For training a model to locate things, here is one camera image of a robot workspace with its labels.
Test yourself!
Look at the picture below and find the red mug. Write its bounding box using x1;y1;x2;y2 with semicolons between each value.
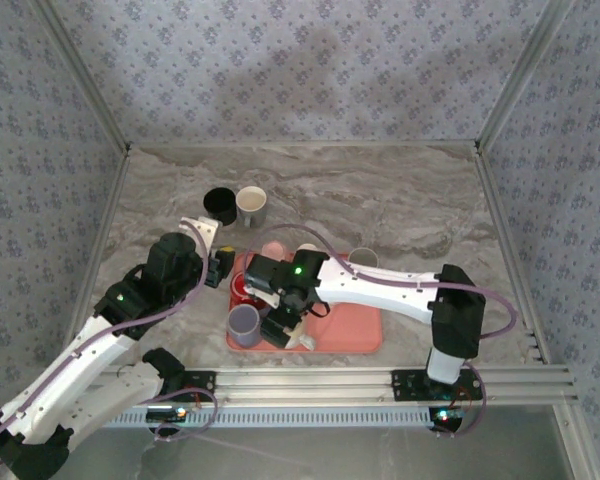
229;271;267;307

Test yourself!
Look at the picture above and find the purple mug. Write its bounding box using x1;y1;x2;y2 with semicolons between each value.
227;303;263;350

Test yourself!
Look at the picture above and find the black mug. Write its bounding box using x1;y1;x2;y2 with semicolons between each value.
202;186;239;227

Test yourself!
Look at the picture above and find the dark grey mug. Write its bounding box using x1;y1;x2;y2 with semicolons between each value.
347;246;381;270

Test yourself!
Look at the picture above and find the grey mug cream inside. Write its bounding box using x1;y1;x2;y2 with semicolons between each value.
235;185;269;229

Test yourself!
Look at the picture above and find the pink plastic tray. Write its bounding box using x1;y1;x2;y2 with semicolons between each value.
224;251;385;355

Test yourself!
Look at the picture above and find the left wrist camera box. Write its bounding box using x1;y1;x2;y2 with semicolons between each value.
178;216;222;261

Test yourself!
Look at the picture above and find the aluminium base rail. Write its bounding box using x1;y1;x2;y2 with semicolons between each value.
35;364;580;407

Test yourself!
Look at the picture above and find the aluminium side rail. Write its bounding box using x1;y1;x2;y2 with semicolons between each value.
57;149;131;369
474;147;554;366

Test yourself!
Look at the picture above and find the slotted cable duct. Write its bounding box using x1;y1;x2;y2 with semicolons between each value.
52;407;434;430

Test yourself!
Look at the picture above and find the aluminium wall rail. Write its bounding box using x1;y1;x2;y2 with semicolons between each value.
128;141;480;150

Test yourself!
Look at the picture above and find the aluminium corner post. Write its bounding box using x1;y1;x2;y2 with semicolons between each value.
32;0;133;154
474;0;579;151

